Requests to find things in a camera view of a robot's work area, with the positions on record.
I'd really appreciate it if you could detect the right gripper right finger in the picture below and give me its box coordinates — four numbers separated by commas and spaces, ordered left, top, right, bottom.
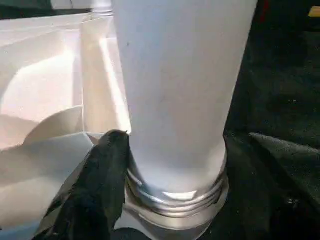
212, 132, 320, 240

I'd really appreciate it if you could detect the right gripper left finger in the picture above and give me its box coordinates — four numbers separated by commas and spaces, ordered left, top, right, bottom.
33, 129, 132, 240

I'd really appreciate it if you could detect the white plastic table top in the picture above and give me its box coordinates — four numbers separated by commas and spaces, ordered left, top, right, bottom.
0, 12, 230, 240

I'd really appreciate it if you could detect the white plastic table leg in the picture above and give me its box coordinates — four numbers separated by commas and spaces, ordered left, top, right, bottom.
91, 0, 113, 18
111, 0, 260, 221

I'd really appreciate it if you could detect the black mat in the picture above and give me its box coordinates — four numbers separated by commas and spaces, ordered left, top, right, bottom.
0, 0, 320, 240

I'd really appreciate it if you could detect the tall black cabinet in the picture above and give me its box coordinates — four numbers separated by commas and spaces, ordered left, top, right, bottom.
254, 0, 320, 33

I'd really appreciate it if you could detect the small yellow tag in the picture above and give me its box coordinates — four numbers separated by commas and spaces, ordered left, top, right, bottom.
307, 6, 320, 18

